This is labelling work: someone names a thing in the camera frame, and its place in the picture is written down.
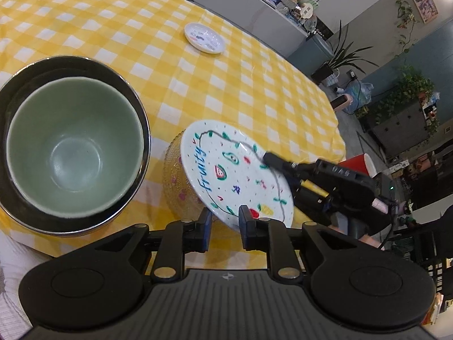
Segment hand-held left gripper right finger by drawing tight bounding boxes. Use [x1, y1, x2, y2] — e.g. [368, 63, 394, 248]
[239, 205, 360, 281]

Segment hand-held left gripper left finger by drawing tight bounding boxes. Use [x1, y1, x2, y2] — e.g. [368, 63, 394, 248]
[76, 207, 213, 284]

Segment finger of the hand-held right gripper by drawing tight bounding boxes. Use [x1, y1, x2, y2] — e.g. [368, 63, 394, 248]
[262, 151, 320, 178]
[293, 179, 332, 207]

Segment white fruit print plate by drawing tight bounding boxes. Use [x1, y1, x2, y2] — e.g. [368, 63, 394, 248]
[180, 119, 295, 230]

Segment textured amber glass bowl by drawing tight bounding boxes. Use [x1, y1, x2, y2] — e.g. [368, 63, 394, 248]
[162, 130, 213, 222]

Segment green ceramic bowl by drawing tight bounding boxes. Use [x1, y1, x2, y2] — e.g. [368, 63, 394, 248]
[6, 77, 146, 216]

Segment stainless steel bowl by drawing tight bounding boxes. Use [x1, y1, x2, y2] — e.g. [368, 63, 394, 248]
[0, 56, 152, 237]

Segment red cup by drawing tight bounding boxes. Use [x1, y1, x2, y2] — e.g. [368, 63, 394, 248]
[336, 153, 378, 178]

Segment grey cabinet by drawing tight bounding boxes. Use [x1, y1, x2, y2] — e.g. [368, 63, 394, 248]
[364, 97, 427, 156]

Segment dark wooden chair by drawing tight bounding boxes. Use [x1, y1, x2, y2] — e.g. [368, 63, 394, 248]
[392, 205, 453, 293]

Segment blue plastic bag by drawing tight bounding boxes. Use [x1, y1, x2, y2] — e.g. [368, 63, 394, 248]
[344, 81, 375, 114]

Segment tall green potted plant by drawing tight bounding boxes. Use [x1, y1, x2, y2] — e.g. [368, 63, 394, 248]
[311, 20, 380, 86]

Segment leafy plant on cabinet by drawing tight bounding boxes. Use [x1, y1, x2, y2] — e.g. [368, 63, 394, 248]
[375, 64, 441, 139]

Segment small white printed plate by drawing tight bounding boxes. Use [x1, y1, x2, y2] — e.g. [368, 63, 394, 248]
[183, 22, 226, 55]

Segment hanging vine plant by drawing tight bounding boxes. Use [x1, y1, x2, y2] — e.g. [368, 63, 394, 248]
[394, 0, 419, 58]

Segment yellow checkered tablecloth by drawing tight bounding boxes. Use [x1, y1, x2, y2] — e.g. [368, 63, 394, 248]
[0, 0, 347, 270]

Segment framed wall picture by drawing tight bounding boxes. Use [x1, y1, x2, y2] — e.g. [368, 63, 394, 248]
[411, 0, 440, 24]

